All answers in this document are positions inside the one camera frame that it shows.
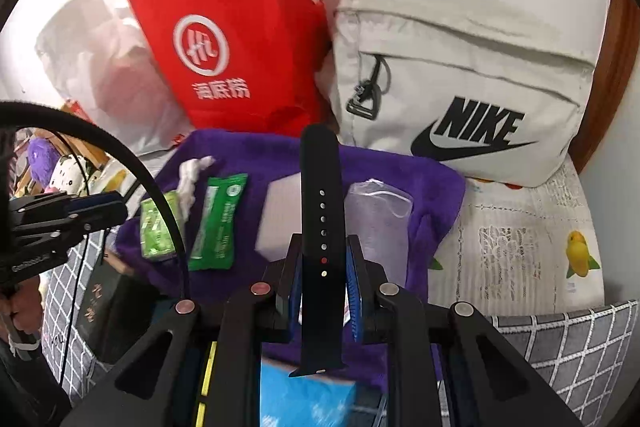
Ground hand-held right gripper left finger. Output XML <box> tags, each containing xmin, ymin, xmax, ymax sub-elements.
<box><xmin>60</xmin><ymin>233</ymin><xmax>306</xmax><ymax>427</ymax></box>

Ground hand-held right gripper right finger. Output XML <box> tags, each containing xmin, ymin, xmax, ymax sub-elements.
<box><xmin>345</xmin><ymin>234</ymin><xmax>583</xmax><ymax>427</ymax></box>

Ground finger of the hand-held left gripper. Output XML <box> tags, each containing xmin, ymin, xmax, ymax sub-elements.
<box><xmin>10</xmin><ymin>190</ymin><xmax>129</xmax><ymax>222</ymax></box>
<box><xmin>10</xmin><ymin>207</ymin><xmax>129</xmax><ymax>250</ymax></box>

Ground white mesh bag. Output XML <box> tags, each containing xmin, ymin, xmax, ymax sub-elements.
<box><xmin>344</xmin><ymin>179</ymin><xmax>414</xmax><ymax>261</ymax></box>

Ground white tissue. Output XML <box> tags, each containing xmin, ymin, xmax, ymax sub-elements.
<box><xmin>177</xmin><ymin>155</ymin><xmax>217</xmax><ymax>224</ymax></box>

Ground black watch strap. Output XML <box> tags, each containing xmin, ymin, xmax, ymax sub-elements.
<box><xmin>288</xmin><ymin>124</ymin><xmax>347</xmax><ymax>379</ymax></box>

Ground person's left hand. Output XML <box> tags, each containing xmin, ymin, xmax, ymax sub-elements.
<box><xmin>6</xmin><ymin>289</ymin><xmax>46</xmax><ymax>337</ymax></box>

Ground white cat plush toy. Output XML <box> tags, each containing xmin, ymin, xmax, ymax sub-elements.
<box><xmin>49</xmin><ymin>154</ymin><xmax>92</xmax><ymax>198</ymax></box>

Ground green chewing gum packet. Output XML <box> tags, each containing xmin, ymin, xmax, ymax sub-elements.
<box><xmin>138</xmin><ymin>189</ymin><xmax>184</xmax><ymax>263</ymax></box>

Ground purple plush toy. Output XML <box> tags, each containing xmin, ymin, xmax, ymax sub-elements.
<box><xmin>27</xmin><ymin>138</ymin><xmax>62</xmax><ymax>190</ymax></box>

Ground white sponge block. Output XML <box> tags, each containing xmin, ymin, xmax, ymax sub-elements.
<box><xmin>254</xmin><ymin>179</ymin><xmax>304</xmax><ymax>266</ymax></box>

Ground black box with gold print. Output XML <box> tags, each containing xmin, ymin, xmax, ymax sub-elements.
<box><xmin>75</xmin><ymin>264</ymin><xmax>167</xmax><ymax>364</ymax></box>

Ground small red box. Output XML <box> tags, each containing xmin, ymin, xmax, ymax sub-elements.
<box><xmin>61</xmin><ymin>99</ymin><xmax>99</xmax><ymax>126</ymax></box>

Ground green wet wipe packet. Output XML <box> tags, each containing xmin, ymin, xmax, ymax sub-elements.
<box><xmin>188</xmin><ymin>173</ymin><xmax>250</xmax><ymax>272</ymax></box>

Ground blue packet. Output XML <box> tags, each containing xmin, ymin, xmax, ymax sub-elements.
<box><xmin>260</xmin><ymin>356</ymin><xmax>359</xmax><ymax>427</ymax></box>

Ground purple towel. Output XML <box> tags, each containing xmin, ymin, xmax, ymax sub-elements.
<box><xmin>112</xmin><ymin>129</ymin><xmax>467</xmax><ymax>383</ymax></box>

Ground translucent plastic bag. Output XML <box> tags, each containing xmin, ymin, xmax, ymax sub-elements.
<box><xmin>34</xmin><ymin>0</ymin><xmax>197</xmax><ymax>154</ymax></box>

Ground white printed bed sheet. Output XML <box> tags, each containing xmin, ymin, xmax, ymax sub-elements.
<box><xmin>425</xmin><ymin>156</ymin><xmax>607</xmax><ymax>309</ymax></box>

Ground grey checked blanket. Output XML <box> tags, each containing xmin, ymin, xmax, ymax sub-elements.
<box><xmin>37</xmin><ymin>227</ymin><xmax>640</xmax><ymax>427</ymax></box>

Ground red paper bag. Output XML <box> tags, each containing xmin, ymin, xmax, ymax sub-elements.
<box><xmin>127</xmin><ymin>0</ymin><xmax>337</xmax><ymax>138</ymax></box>

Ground beige backpack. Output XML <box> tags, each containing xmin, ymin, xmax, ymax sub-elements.
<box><xmin>320</xmin><ymin>0</ymin><xmax>599</xmax><ymax>188</ymax></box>

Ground wooden headboard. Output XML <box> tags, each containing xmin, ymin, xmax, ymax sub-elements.
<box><xmin>570</xmin><ymin>0</ymin><xmax>640</xmax><ymax>176</ymax></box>

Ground thin black cable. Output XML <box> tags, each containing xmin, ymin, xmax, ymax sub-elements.
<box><xmin>47</xmin><ymin>129</ymin><xmax>108</xmax><ymax>390</ymax></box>

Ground thick black cable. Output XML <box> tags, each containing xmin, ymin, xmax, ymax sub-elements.
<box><xmin>0</xmin><ymin>101</ymin><xmax>192</xmax><ymax>304</ymax></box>

